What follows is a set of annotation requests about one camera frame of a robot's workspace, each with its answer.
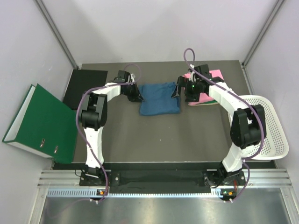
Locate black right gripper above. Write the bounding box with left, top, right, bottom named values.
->
left=171, top=76, right=201, bottom=103

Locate green ring binder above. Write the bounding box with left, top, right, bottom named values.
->
left=2, top=84, right=78, bottom=164

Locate pink t shirt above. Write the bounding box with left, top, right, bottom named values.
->
left=188, top=70, right=223, bottom=104

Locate white perforated plastic basket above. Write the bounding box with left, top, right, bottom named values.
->
left=225, top=95, right=289, bottom=162

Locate blue t shirt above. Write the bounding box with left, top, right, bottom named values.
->
left=139, top=82, right=180, bottom=116

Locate left aluminium corner post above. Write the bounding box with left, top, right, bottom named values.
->
left=33, top=0, right=79, bottom=69

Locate right aluminium corner post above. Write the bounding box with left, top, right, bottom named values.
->
left=241, top=0, right=285, bottom=69

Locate green folded t shirt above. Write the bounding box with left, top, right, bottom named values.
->
left=197, top=100, right=218, bottom=106

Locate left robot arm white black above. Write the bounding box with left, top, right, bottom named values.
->
left=76, top=70, right=144, bottom=186

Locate aluminium corner post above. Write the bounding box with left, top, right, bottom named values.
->
left=33, top=0, right=79, bottom=69
left=241, top=0, right=285, bottom=69

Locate grey slotted cable duct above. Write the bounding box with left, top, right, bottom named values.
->
left=47, top=188, right=223, bottom=198

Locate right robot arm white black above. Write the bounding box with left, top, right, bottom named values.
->
left=172, top=64, right=266, bottom=188

